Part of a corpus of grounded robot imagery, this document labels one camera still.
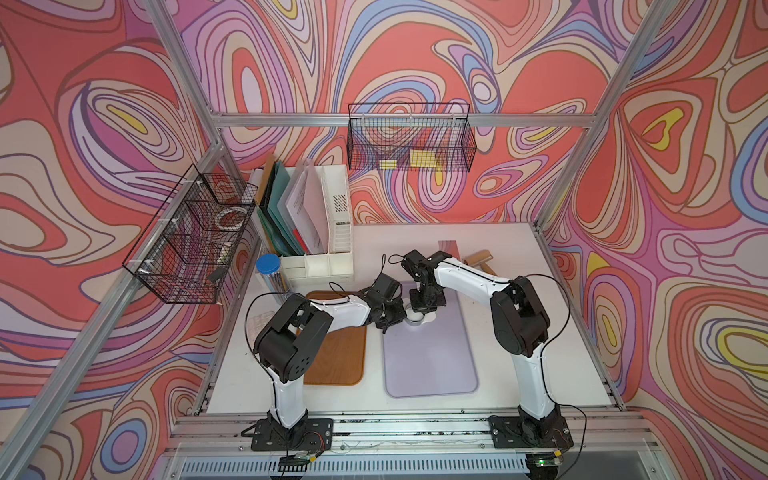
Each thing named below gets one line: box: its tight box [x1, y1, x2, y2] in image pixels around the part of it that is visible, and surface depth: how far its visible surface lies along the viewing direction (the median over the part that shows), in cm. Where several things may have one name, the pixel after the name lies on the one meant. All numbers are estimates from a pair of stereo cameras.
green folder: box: [258, 161, 303, 257], surface depth 92 cm
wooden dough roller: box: [463, 249, 498, 277], surface depth 110 cm
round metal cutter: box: [404, 303, 425, 325], surface depth 94 cm
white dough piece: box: [405, 308, 437, 325], surface depth 95 cm
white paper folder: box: [285, 158, 329, 254], surface depth 96 cm
